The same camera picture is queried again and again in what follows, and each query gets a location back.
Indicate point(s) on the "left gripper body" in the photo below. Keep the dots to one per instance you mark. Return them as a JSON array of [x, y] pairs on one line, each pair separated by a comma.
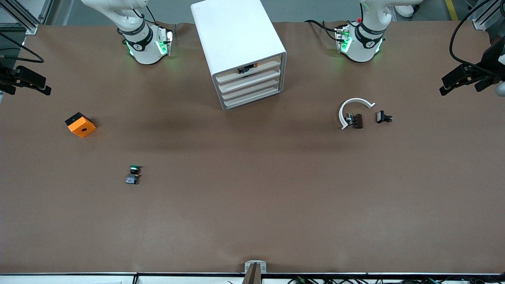
[[490, 63]]

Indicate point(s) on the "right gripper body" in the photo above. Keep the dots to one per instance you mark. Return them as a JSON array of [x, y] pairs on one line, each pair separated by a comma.
[[4, 75]]

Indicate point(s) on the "green push button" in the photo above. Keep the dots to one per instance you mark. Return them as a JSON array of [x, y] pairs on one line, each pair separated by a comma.
[[133, 178]]

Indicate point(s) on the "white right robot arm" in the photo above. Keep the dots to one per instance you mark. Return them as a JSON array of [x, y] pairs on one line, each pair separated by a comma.
[[142, 51]]

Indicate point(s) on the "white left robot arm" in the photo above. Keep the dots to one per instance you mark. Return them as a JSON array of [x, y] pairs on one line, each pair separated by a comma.
[[361, 49]]

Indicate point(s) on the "orange and black box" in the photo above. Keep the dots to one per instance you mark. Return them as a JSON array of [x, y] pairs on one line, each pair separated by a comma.
[[83, 128]]

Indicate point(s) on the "small black electrical component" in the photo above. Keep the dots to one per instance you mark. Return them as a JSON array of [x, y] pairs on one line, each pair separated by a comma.
[[381, 116]]

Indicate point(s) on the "brown electrical component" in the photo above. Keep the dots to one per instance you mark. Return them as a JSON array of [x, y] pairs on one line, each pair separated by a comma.
[[358, 121]]

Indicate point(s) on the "black and blue electrical component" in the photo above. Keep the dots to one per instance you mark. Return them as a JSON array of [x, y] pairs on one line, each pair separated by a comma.
[[246, 70]]

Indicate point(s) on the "white table edge rail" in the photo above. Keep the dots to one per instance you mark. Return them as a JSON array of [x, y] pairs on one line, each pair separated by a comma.
[[79, 278]]

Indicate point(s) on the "grey metal bracket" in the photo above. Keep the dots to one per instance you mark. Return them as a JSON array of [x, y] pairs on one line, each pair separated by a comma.
[[255, 263]]

